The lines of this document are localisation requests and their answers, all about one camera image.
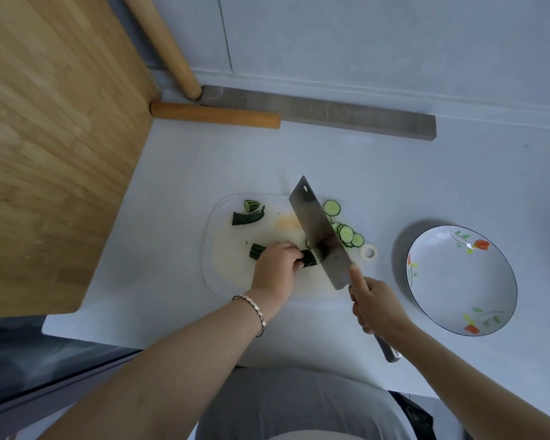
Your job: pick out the person's left hand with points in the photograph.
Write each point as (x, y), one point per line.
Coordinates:
(275, 272)

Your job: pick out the person's right hand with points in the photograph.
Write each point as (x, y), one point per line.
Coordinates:
(378, 307)

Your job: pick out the dark green cucumber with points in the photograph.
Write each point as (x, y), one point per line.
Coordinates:
(309, 258)

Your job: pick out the translucent plastic cutting board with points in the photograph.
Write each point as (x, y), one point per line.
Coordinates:
(224, 270)

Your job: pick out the cucumber stem tip piece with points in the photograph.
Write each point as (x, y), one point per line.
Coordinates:
(245, 218)

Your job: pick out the steel cleaver knife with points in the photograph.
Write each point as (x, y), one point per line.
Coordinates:
(314, 219)

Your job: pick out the striped cucumber end piece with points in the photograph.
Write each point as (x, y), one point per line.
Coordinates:
(251, 206)

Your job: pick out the pile of cucumber slices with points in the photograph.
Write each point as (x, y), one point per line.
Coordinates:
(346, 233)

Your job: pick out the white floral plate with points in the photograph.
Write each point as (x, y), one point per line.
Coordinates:
(463, 281)

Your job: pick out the person's right forearm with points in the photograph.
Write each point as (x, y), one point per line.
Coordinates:
(486, 398)

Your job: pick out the person's left forearm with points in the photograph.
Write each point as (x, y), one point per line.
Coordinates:
(165, 380)

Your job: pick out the short wooden rolling pin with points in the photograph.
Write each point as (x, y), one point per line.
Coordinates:
(215, 114)

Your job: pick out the black trash bag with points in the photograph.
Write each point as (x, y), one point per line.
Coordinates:
(417, 412)

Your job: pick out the grey shirt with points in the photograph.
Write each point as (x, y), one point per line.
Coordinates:
(302, 403)

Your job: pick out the long grey sharpening stone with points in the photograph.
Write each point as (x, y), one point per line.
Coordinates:
(325, 112)

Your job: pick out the large wooden cutting board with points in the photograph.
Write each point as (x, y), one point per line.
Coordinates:
(50, 155)

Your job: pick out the thick light wooden rolling pin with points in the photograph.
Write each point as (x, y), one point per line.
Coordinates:
(165, 41)

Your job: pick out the dark glass panel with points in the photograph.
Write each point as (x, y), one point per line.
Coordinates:
(27, 362)

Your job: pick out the grey pipe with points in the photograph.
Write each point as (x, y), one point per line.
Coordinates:
(135, 32)

